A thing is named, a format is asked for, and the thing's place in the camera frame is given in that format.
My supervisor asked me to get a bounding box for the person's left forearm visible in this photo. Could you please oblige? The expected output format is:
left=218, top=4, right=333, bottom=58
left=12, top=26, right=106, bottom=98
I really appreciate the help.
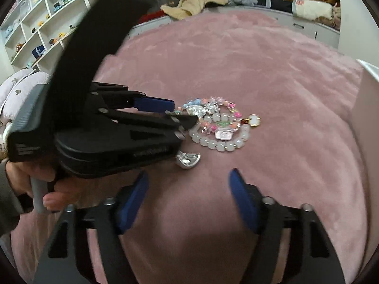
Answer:
left=0, top=163, right=34, bottom=239

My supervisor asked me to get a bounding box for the colourful bead bracelet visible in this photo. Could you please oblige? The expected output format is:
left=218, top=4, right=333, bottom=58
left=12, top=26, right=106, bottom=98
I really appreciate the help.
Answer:
left=177, top=96, right=244, bottom=137

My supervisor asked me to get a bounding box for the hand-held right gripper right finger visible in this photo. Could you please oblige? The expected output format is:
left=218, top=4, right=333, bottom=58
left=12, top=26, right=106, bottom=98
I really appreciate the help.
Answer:
left=228, top=168, right=347, bottom=284

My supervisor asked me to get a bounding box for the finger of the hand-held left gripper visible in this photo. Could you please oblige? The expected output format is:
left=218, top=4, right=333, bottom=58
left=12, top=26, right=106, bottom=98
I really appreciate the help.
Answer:
left=89, top=82, right=176, bottom=113
left=97, top=110, right=198, bottom=139

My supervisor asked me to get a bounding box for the white bead bracelet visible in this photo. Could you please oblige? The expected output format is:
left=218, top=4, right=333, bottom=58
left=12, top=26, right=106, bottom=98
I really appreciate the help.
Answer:
left=189, top=114, right=252, bottom=153

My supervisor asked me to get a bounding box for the silver charm piece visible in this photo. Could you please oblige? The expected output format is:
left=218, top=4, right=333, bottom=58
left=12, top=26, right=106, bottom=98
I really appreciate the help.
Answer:
left=176, top=151, right=201, bottom=171

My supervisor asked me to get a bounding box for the gold and white charm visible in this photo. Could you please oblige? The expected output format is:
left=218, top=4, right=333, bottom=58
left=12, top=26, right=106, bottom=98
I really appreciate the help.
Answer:
left=241, top=114, right=262, bottom=128

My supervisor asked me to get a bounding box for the white bookshelf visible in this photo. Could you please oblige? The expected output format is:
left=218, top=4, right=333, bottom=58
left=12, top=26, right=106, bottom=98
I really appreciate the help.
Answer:
left=0, top=0, right=93, bottom=72

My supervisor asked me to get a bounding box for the white pillow with pink print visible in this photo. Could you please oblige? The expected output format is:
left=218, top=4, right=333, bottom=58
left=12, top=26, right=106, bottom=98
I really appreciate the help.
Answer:
left=292, top=0, right=336, bottom=22

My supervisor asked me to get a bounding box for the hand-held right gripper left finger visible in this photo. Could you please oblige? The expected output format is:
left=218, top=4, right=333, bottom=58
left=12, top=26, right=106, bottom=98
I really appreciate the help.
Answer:
left=34, top=170, right=150, bottom=284

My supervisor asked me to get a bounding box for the red cloth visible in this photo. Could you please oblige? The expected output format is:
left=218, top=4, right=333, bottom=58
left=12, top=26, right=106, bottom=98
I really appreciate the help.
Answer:
left=141, top=10, right=173, bottom=23

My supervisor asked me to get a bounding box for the person's left hand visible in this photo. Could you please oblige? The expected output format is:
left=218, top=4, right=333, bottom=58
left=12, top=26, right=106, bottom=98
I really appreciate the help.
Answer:
left=5, top=159, right=84, bottom=213

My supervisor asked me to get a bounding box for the lilac pillow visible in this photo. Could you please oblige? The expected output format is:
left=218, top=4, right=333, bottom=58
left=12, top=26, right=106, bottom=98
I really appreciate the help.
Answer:
left=0, top=70, right=51, bottom=126

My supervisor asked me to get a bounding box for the blue box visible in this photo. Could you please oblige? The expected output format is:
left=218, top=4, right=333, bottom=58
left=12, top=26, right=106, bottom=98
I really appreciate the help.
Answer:
left=31, top=45, right=46, bottom=60

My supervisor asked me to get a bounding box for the pink plush blanket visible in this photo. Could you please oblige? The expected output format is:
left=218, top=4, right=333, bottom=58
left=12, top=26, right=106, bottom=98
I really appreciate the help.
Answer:
left=11, top=6, right=368, bottom=284

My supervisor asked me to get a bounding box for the beige fleece garment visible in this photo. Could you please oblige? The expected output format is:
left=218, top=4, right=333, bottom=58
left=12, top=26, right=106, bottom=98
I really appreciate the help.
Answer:
left=161, top=0, right=229, bottom=21

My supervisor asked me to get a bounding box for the silver heart charm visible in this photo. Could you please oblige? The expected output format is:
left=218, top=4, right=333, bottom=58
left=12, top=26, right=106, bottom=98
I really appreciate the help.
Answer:
left=185, top=105, right=208, bottom=118

